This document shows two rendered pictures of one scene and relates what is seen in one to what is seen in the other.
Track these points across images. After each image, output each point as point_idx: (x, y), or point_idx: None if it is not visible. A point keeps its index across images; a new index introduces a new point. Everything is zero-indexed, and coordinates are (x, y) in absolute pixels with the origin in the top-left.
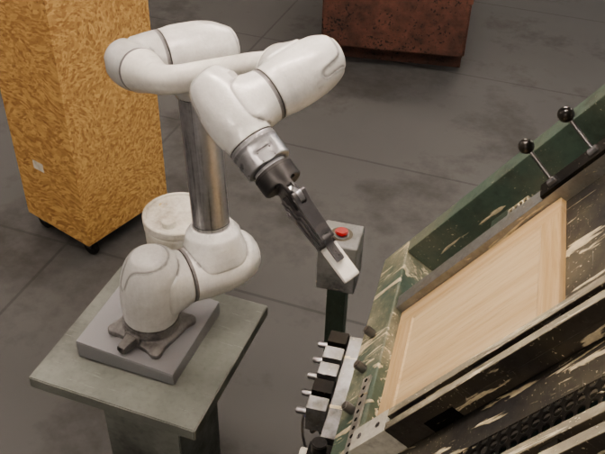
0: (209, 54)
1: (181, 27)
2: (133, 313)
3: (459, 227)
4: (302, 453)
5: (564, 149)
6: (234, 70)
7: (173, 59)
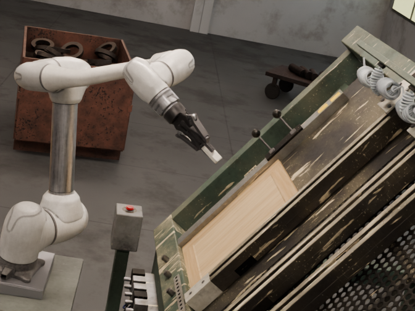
0: None
1: (65, 58)
2: (16, 247)
3: (206, 199)
4: None
5: (268, 144)
6: None
7: None
